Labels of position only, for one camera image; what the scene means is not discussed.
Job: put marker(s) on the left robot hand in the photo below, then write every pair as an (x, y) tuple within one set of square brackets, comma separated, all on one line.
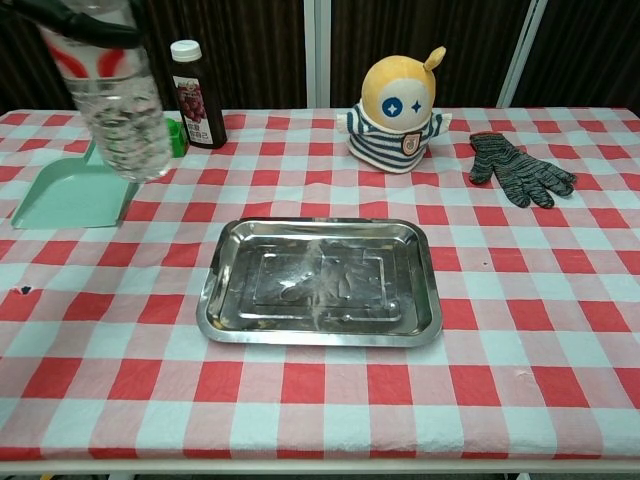
[(95, 22)]

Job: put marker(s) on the transparent plastic water bottle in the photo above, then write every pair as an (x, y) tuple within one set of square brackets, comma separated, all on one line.
[(117, 107)]

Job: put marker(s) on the dark juice bottle white cap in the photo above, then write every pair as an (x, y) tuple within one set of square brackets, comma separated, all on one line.
[(196, 97)]

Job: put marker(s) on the rectangular metal tray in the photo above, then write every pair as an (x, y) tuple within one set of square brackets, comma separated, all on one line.
[(320, 282)]

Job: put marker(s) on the green toy building block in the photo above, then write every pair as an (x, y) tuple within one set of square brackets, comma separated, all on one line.
[(175, 136)]

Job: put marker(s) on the mint green dustpan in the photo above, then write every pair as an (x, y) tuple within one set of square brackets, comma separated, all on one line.
[(75, 187)]

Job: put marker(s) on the dark brown curtain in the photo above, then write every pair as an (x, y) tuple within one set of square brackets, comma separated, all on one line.
[(400, 50)]

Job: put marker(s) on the yellow plush toy striped shirt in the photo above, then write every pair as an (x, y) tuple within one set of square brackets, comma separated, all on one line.
[(395, 110)]

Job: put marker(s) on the grey striped knit glove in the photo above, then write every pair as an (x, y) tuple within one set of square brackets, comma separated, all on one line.
[(515, 167)]

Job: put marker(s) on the red white checkered tablecloth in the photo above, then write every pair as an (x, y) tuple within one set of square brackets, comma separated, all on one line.
[(500, 325)]

